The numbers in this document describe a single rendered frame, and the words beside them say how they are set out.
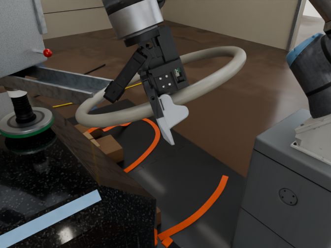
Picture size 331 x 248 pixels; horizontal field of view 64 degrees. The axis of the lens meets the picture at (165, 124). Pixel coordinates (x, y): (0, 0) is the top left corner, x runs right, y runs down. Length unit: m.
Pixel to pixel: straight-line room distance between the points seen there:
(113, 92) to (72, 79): 0.54
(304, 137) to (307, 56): 0.29
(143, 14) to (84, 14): 6.14
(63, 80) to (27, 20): 0.24
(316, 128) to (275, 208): 0.41
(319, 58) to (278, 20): 4.55
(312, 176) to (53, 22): 5.87
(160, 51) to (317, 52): 0.70
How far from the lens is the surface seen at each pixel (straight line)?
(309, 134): 1.10
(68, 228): 0.94
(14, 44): 1.10
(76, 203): 0.94
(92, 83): 0.98
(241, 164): 2.34
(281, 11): 5.57
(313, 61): 1.09
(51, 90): 0.97
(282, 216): 1.29
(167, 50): 0.49
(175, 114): 0.48
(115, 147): 2.23
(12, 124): 1.29
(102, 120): 0.58
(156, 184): 2.06
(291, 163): 1.12
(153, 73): 0.48
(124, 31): 0.47
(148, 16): 0.47
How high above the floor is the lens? 1.48
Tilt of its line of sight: 33 degrees down
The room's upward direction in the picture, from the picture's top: straight up
